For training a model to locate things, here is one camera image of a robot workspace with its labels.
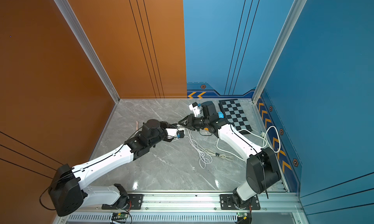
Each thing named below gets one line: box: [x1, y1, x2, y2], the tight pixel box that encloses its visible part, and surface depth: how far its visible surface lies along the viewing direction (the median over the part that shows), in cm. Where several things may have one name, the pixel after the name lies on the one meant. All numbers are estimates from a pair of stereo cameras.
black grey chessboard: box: [218, 98, 253, 135], surface depth 111 cm
